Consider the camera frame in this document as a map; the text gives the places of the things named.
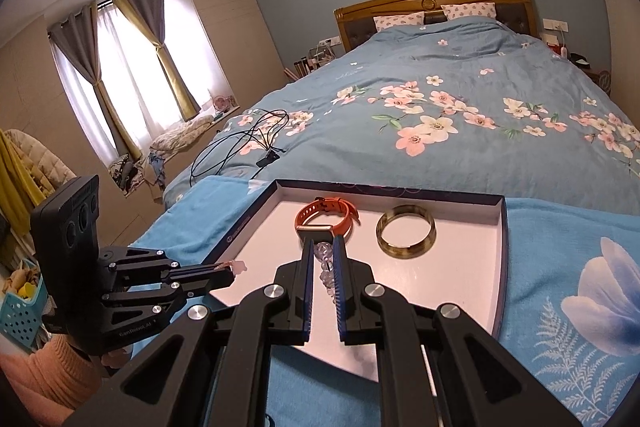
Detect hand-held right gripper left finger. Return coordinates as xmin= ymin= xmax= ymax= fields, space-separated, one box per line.
xmin=62 ymin=243 xmax=316 ymax=427

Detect yellow garment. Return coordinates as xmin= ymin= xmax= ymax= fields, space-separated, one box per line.
xmin=0 ymin=129 xmax=46 ymax=233

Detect orange smartwatch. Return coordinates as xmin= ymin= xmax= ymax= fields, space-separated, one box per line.
xmin=294 ymin=196 xmax=361 ymax=244

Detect pile of clothes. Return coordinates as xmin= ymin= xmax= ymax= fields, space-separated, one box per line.
xmin=110 ymin=152 xmax=166 ymax=198

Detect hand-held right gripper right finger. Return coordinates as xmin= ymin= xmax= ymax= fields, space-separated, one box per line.
xmin=332 ymin=237 xmax=583 ymax=427

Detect wooden bed headboard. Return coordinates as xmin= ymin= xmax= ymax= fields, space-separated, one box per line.
xmin=334 ymin=0 xmax=543 ymax=55

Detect blue flower print blanket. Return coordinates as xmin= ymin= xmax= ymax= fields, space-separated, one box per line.
xmin=125 ymin=177 xmax=640 ymax=427

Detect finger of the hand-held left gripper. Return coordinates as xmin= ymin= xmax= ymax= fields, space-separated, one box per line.
xmin=100 ymin=247 xmax=237 ymax=293
xmin=102 ymin=276 xmax=237 ymax=340

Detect person's left forearm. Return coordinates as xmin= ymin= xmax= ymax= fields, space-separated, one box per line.
xmin=0 ymin=332 xmax=118 ymax=413

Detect patterned pillow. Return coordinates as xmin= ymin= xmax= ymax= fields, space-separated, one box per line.
xmin=374 ymin=13 xmax=426 ymax=32
xmin=441 ymin=2 xmax=498 ymax=22

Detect bedside cosmetics clutter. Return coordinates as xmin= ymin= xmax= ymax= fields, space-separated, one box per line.
xmin=292 ymin=42 xmax=346 ymax=80

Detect shallow cardboard box lid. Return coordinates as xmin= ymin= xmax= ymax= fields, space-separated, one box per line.
xmin=200 ymin=178 xmax=510 ymax=384

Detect grey and gold curtain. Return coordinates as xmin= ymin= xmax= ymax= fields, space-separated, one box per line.
xmin=115 ymin=0 xmax=202 ymax=122
xmin=47 ymin=2 xmax=143 ymax=162

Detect bedside table clutter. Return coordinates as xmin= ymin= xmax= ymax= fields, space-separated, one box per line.
xmin=542 ymin=34 xmax=613 ymax=92

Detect clear bead bracelet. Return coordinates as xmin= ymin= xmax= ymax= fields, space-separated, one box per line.
xmin=312 ymin=243 xmax=341 ymax=303

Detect black cables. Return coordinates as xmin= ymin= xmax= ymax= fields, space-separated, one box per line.
xmin=190 ymin=108 xmax=291 ymax=188

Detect gold bangle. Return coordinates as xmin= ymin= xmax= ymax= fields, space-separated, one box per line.
xmin=376 ymin=204 xmax=437 ymax=260

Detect blue plastic basket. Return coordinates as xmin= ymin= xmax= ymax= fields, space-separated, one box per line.
xmin=0 ymin=257 xmax=48 ymax=350

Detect bed with floral duvet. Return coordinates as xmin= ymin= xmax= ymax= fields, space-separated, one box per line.
xmin=162 ymin=17 xmax=640 ymax=228

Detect window seat cushion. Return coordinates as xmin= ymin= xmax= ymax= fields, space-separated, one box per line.
xmin=150 ymin=114 xmax=216 ymax=152

